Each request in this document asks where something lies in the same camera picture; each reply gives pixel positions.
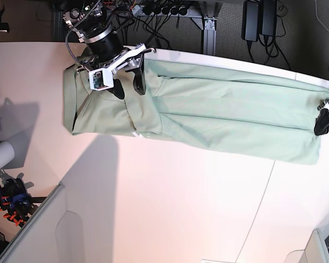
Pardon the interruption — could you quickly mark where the white power strip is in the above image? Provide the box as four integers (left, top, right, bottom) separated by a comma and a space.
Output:
132, 4, 203, 18

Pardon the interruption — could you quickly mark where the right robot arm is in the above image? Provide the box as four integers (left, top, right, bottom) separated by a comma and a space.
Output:
63, 1, 156, 99

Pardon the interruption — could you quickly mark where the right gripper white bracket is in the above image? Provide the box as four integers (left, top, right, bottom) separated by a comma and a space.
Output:
76, 43, 157, 100

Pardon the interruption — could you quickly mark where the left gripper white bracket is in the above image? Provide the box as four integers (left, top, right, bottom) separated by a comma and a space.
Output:
314, 99, 329, 136

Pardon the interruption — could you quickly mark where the light green T-shirt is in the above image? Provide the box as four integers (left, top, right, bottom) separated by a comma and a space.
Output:
63, 60, 329, 164

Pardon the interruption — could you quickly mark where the blue orange clamp pile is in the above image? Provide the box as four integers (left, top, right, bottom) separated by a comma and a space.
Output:
0, 178, 33, 227

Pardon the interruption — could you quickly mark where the aluminium frame post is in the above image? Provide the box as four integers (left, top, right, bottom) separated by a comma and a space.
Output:
203, 17, 217, 56

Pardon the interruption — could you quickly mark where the black power adapter brick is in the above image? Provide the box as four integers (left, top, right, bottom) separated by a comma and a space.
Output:
241, 1, 259, 42

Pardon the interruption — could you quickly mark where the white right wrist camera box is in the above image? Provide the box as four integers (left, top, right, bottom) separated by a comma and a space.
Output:
88, 68, 114, 91

